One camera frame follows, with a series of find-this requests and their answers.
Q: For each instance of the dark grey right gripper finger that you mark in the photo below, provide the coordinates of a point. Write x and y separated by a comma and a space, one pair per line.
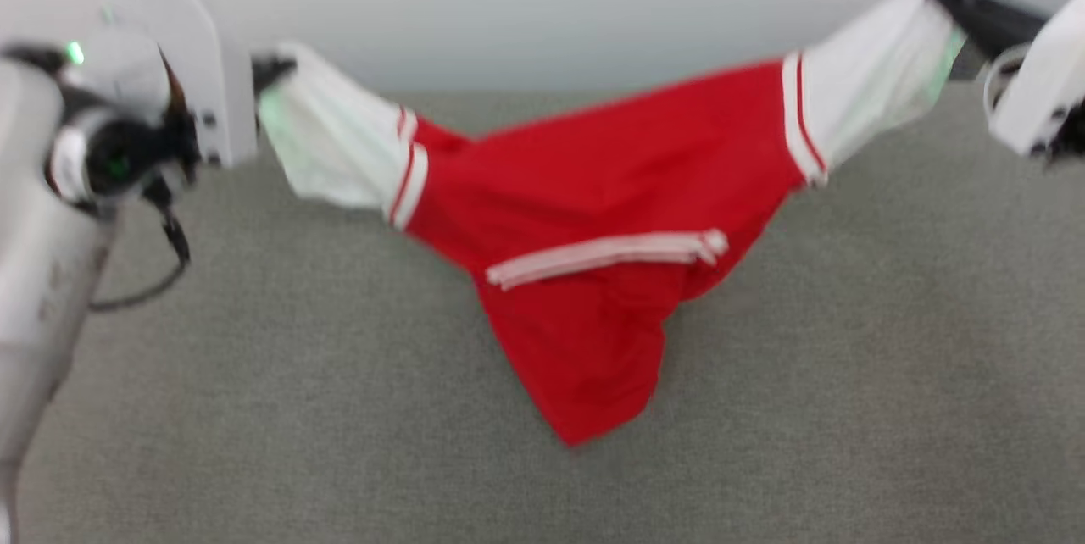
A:
992, 23

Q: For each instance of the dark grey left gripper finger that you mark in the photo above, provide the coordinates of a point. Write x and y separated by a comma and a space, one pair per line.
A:
269, 71

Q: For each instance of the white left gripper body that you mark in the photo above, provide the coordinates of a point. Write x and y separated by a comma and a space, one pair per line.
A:
195, 44

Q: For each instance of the red jersey with white sleeves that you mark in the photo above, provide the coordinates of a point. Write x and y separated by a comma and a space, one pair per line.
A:
593, 205

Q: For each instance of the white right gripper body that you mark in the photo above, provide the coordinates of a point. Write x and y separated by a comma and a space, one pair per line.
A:
1047, 91

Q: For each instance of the grey fabric sofa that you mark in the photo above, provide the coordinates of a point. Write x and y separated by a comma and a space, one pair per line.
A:
848, 358

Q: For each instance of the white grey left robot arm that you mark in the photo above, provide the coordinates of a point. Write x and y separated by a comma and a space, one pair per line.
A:
42, 273

